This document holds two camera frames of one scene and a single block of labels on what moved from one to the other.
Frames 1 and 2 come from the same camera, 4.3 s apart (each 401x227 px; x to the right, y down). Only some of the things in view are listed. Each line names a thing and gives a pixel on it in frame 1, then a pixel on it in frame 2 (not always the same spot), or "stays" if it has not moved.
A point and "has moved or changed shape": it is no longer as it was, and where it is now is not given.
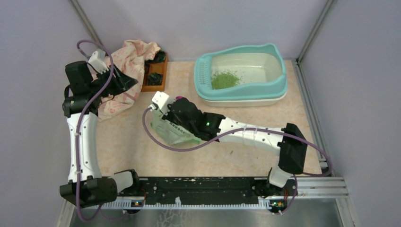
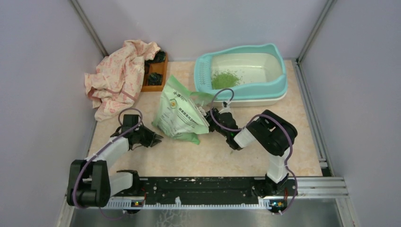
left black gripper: x=121 y=81 → x=152 y=137
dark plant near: x=154 y=79 stays
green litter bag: x=171 y=133 has moved or changed shape
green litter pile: x=224 y=79 stays
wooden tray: x=155 y=67 stays
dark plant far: x=159 y=57 stays
